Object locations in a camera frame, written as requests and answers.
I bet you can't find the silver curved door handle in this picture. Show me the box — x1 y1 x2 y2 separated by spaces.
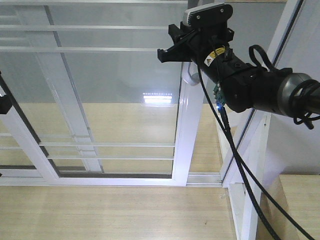
184 62 200 86

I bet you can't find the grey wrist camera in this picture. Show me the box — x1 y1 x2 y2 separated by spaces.
182 2 233 29

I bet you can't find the light wooden box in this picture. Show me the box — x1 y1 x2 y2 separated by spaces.
260 174 320 240

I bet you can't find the white triangular support brace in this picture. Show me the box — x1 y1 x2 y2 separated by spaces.
217 110 271 240

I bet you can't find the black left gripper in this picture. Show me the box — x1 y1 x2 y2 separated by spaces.
0 95 12 115

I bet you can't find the black cable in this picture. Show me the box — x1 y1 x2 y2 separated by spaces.
219 104 317 240
193 62 283 240

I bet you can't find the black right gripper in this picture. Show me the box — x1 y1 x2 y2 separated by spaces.
157 23 266 112

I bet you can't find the white framed sliding glass door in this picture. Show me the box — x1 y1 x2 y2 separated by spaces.
0 0 211 187

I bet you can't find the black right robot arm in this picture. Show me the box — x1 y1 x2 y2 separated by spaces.
157 23 320 120

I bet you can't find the aluminium floor track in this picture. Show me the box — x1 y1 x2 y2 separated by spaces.
186 172 222 188

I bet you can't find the fixed white glass panel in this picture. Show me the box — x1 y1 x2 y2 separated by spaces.
0 5 108 178

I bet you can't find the white door frame post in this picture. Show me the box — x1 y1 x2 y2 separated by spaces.
220 0 304 188

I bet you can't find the light wooden platform board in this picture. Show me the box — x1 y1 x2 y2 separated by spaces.
0 102 320 240

